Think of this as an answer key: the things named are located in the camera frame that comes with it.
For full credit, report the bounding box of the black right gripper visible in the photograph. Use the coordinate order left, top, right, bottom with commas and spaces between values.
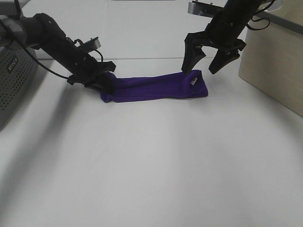
181, 0, 257, 74

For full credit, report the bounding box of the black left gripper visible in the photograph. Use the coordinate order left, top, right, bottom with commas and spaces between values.
51, 37, 116, 94

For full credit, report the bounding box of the beige bin with grey rim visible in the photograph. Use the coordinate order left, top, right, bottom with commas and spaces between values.
239, 12, 303, 116

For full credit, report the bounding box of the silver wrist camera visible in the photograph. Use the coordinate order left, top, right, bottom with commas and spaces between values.
187, 0, 223, 18
74, 37, 101, 53

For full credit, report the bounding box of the purple towel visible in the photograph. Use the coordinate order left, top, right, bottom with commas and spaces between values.
100, 70, 208, 103

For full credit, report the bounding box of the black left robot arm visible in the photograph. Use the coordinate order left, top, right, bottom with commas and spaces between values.
0, 13, 116, 94

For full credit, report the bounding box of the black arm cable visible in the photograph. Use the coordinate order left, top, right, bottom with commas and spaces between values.
246, 9, 271, 31
0, 17, 71, 80

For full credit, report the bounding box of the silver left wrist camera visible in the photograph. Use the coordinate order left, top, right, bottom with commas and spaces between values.
74, 37, 101, 53

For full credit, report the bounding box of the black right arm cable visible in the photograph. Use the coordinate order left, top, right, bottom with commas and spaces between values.
246, 9, 271, 31

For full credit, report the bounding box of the grey perforated plastic basket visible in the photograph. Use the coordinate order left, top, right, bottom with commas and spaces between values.
0, 47, 38, 130

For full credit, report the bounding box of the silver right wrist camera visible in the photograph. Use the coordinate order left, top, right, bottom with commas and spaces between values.
187, 0, 223, 18

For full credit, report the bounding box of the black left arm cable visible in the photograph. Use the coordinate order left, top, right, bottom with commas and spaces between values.
0, 17, 71, 80

